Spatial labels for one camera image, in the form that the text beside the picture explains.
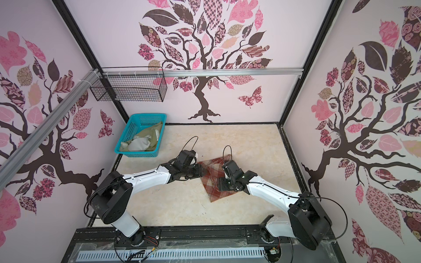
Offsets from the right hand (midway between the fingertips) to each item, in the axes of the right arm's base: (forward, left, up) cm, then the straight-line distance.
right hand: (221, 183), depth 85 cm
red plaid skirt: (+4, +6, -3) cm, 8 cm away
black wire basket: (+50, +43, +29) cm, 72 cm away
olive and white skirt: (+30, +48, 0) cm, 57 cm away
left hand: (+5, +9, 0) cm, 10 cm away
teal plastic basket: (+48, +59, 0) cm, 76 cm away
